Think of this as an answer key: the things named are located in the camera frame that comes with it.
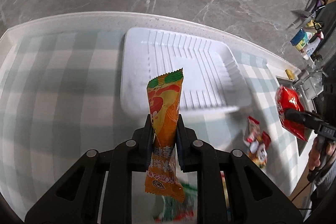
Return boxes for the small yellow block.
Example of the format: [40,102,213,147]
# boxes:
[285,69,295,81]

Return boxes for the red snack bag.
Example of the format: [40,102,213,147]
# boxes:
[275,85,307,141]

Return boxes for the small red snack packet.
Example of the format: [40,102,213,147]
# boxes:
[243,116,271,169]

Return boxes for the orange snack packet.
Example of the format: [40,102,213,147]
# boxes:
[145,69,185,202]

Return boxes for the green red snack packet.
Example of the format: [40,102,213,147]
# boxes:
[153,180,198,223]

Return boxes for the blue yellow box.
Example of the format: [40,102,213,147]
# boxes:
[290,28,309,51]

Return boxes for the white plastic tray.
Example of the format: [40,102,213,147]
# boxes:
[120,27,252,117]

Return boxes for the white bottle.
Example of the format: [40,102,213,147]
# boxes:
[306,32,324,56]

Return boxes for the person's hand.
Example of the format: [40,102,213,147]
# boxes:
[307,137,335,171]

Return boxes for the grey scissors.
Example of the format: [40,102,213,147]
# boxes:
[291,0,327,29]

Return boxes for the green checkered tablecloth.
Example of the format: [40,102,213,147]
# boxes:
[1,30,306,218]

